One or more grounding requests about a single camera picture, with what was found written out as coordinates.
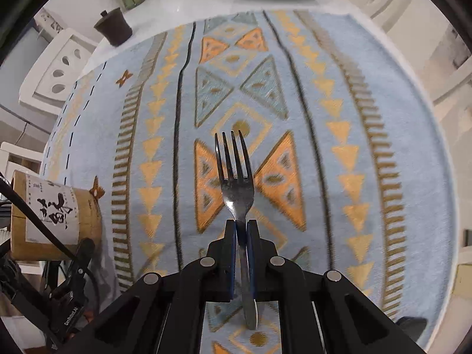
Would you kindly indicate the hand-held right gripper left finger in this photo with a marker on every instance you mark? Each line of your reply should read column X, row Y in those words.
column 230, row 261

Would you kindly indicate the patterned blue table mat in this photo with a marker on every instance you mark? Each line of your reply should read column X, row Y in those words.
column 387, row 99

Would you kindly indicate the steel fork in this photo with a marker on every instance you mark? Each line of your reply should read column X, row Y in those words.
column 236, row 191

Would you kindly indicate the bamboo utensil holder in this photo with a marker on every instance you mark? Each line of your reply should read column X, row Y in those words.
column 88, row 221

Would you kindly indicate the white printed box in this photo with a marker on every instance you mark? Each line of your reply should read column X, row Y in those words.
column 51, row 25

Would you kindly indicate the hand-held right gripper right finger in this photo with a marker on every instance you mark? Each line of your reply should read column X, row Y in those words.
column 252, row 261

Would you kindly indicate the black smartphone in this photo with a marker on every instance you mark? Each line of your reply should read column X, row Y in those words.
column 411, row 328

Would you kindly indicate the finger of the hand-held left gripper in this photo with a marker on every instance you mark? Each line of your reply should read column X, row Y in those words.
column 79, row 265

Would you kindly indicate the dark brown lidded cup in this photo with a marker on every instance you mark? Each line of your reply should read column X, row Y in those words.
column 114, row 31

